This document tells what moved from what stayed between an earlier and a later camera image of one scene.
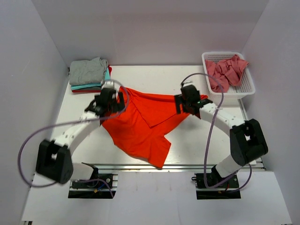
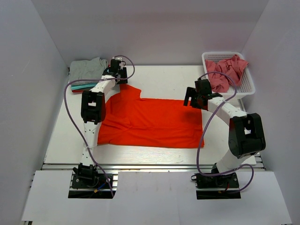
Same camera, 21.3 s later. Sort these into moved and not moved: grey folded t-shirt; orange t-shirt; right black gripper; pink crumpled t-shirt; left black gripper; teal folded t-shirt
Moved: orange t-shirt; right black gripper; left black gripper
Not moved: teal folded t-shirt; pink crumpled t-shirt; grey folded t-shirt
